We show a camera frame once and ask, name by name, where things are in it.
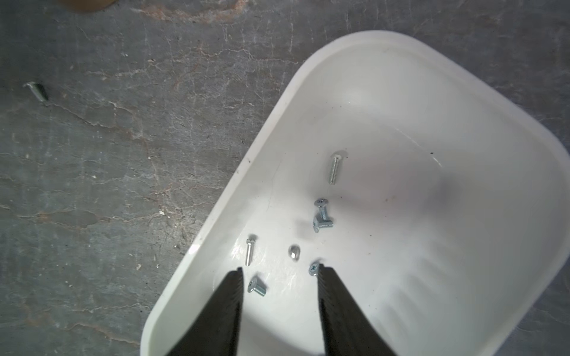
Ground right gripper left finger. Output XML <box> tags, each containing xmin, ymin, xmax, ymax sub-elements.
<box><xmin>168</xmin><ymin>268</ymin><xmax>243</xmax><ymax>355</ymax></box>

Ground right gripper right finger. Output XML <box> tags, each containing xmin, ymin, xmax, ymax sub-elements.
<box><xmin>318</xmin><ymin>264</ymin><xmax>395</xmax><ymax>355</ymax></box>

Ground silver screw crossed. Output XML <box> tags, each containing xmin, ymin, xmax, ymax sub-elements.
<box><xmin>313</xmin><ymin>218</ymin><xmax>334</xmax><ymax>233</ymax></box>
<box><xmin>314</xmin><ymin>198</ymin><xmax>330</xmax><ymax>221</ymax></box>

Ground silver screw long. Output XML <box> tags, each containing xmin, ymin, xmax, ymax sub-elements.
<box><xmin>328</xmin><ymin>154</ymin><xmax>343</xmax><ymax>185</ymax></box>

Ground white plastic storage box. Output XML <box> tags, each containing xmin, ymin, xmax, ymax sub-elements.
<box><xmin>140</xmin><ymin>31</ymin><xmax>569</xmax><ymax>355</ymax></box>

